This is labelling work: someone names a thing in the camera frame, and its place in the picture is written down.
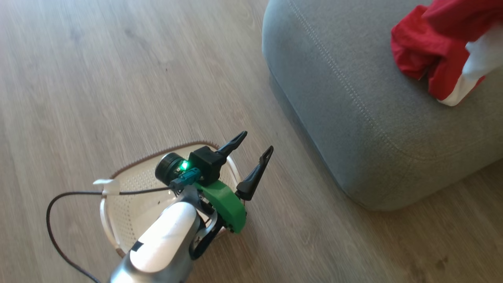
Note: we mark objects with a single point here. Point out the red and white garment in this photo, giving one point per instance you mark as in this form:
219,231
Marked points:
432,43

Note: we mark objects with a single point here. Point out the beige plastic laundry basket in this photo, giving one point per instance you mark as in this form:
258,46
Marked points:
129,208

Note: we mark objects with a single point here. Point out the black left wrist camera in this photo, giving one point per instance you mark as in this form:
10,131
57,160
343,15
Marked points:
204,163

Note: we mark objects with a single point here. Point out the grey fabric sofa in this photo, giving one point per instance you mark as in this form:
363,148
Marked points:
373,118

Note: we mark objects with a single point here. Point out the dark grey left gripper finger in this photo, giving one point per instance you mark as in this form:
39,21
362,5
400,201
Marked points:
253,179
232,144

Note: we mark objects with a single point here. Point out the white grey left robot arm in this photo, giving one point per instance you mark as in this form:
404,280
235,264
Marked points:
165,239

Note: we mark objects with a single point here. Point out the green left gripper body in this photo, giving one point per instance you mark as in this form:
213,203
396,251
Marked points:
228,204

